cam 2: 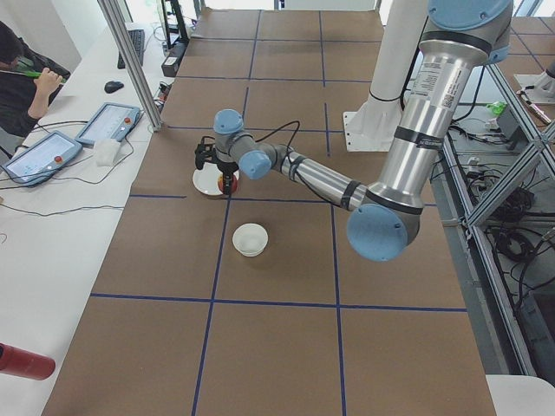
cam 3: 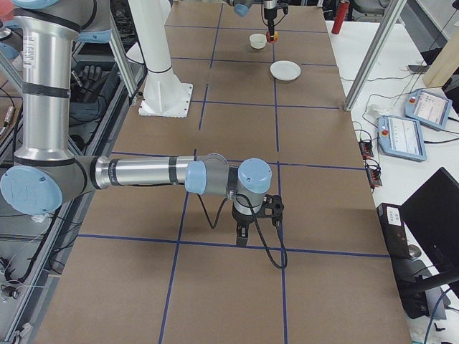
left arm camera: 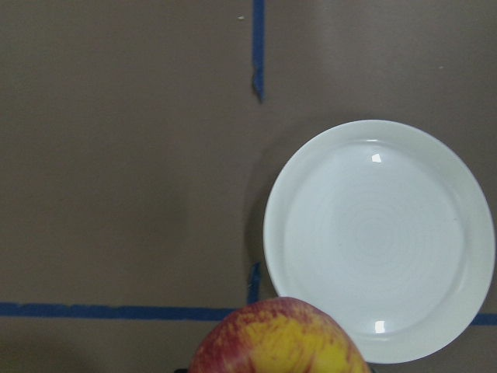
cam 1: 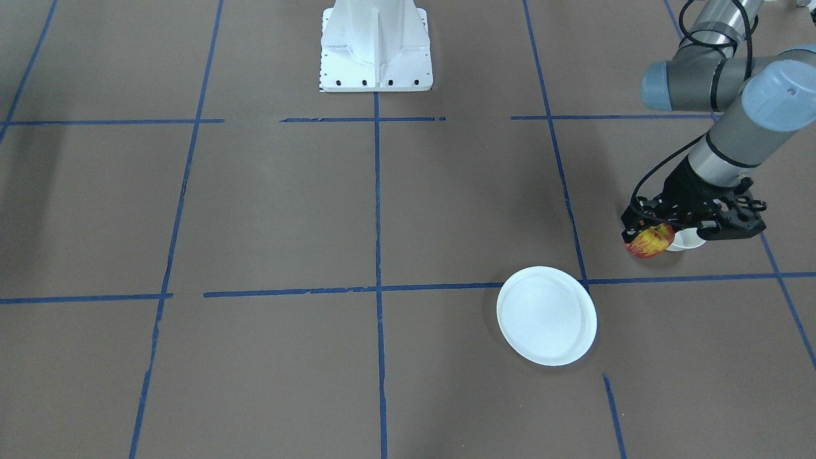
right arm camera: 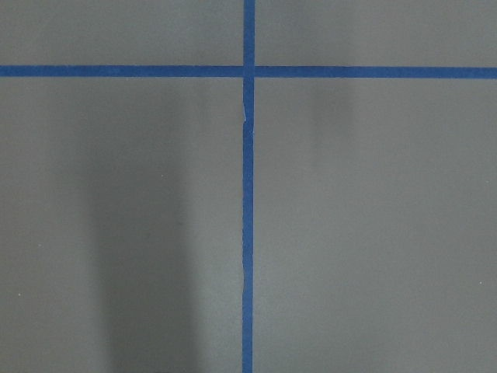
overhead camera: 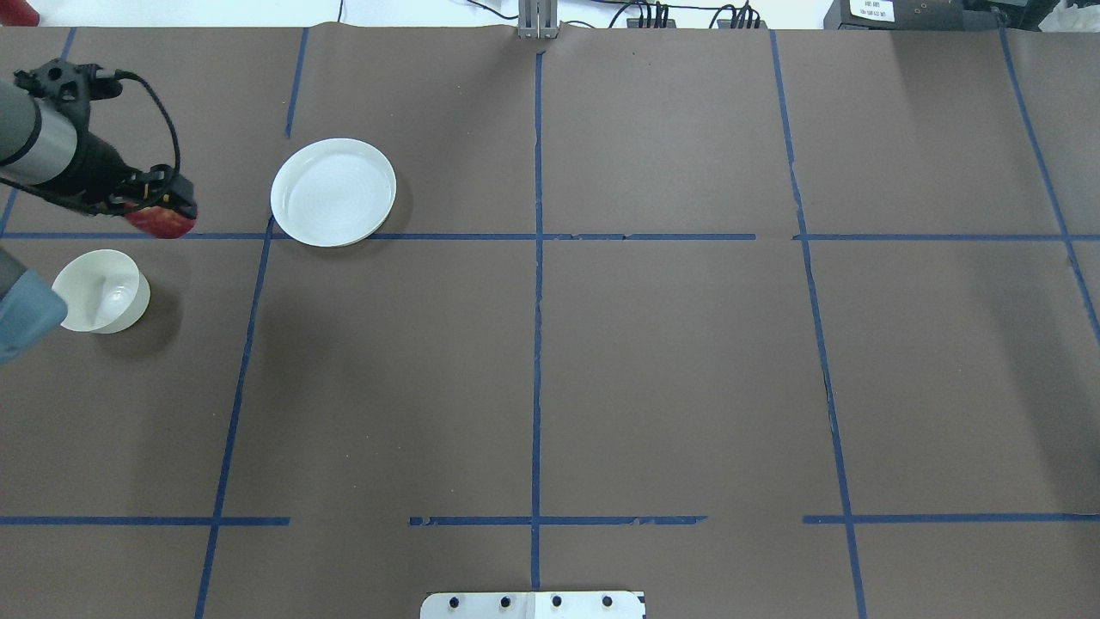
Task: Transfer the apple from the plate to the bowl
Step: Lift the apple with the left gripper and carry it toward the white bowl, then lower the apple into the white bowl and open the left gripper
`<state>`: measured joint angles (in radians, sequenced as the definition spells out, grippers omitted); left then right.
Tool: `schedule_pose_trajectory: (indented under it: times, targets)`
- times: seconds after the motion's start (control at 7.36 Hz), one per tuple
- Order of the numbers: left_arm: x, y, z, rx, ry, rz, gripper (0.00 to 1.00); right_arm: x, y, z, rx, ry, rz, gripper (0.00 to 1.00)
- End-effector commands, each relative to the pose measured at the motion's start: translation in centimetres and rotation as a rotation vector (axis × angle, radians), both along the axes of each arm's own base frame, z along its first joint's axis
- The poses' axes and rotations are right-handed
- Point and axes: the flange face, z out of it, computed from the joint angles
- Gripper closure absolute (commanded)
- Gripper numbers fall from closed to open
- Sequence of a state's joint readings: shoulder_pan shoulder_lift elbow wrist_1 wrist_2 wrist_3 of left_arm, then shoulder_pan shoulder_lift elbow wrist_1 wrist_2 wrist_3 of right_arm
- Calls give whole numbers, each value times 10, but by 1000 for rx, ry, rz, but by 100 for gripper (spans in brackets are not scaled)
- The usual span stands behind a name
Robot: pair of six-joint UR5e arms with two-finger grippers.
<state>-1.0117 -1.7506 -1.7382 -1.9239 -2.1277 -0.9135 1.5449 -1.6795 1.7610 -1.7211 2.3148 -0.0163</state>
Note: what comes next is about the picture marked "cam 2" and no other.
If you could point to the white bowl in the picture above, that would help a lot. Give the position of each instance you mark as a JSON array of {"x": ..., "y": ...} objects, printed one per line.
[{"x": 250, "y": 239}]

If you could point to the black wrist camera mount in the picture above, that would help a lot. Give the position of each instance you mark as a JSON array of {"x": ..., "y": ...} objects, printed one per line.
[{"x": 205, "y": 152}]

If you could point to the aluminium frame post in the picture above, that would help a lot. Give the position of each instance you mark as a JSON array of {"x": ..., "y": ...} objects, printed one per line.
[{"x": 115, "y": 20}]

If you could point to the white foam block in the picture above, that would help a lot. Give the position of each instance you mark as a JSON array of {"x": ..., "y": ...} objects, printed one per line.
[{"x": 105, "y": 151}]

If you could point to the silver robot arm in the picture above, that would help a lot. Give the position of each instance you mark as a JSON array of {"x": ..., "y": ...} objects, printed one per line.
[{"x": 385, "y": 216}]

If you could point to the far blue teach pendant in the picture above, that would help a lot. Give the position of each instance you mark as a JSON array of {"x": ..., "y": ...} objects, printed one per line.
[{"x": 112, "y": 121}]

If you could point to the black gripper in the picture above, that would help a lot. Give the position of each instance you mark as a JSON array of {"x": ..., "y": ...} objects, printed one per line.
[{"x": 226, "y": 168}]

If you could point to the blue teach pendant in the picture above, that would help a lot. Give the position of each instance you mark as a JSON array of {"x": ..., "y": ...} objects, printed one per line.
[
  {"x": 41, "y": 161},
  {"x": 112, "y": 121}
]

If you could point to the black computer mouse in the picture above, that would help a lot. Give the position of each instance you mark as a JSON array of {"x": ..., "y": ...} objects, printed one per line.
[{"x": 111, "y": 87}]

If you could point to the black small computer box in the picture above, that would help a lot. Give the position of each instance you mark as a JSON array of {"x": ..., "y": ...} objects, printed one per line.
[{"x": 171, "y": 64}]

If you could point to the seated person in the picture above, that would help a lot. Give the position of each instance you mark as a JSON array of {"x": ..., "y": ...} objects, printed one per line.
[{"x": 29, "y": 83}]

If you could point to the white plate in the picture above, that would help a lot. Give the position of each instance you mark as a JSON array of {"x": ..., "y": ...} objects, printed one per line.
[{"x": 206, "y": 181}]

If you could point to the near blue teach pendant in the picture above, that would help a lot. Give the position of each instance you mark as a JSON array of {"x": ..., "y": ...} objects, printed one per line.
[{"x": 41, "y": 161}]

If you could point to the red yellow apple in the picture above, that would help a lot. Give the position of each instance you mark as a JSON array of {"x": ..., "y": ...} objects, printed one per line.
[{"x": 227, "y": 185}]

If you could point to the red bottle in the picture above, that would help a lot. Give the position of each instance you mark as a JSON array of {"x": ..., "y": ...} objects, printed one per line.
[{"x": 26, "y": 364}]

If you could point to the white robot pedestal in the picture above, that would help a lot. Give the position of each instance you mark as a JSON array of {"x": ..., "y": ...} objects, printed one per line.
[{"x": 371, "y": 128}]

